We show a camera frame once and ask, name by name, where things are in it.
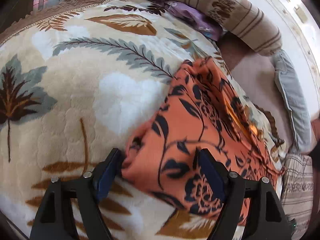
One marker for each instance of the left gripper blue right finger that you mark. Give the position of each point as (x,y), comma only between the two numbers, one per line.
(266,218)

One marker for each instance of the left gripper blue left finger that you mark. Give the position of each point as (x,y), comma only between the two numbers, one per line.
(54,218)

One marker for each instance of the orange black floral blouse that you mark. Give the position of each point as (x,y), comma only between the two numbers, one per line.
(201,110)

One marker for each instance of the striped beige folded quilt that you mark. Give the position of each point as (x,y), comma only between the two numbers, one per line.
(297,192)

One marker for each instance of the cream leaf pattern blanket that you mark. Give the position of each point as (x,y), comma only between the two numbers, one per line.
(76,85)

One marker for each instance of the grey pillow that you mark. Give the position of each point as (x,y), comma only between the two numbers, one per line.
(288,84)

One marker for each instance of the brown bed sheet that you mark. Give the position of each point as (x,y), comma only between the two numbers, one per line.
(256,75)

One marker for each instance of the purple cloth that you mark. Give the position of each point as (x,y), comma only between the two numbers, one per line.
(199,21)

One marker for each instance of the brown quilted bedspread edge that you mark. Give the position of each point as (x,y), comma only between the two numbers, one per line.
(34,17)

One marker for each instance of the striped beige rolled quilt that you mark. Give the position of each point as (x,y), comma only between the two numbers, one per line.
(243,19)

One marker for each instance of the beige wall switch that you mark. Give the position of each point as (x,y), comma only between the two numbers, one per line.
(301,14)

